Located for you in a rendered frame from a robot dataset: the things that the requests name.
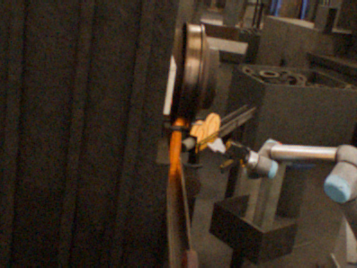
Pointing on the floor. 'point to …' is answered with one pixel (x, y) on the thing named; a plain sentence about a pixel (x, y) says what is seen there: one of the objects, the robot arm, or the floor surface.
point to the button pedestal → (271, 198)
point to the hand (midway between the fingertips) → (209, 146)
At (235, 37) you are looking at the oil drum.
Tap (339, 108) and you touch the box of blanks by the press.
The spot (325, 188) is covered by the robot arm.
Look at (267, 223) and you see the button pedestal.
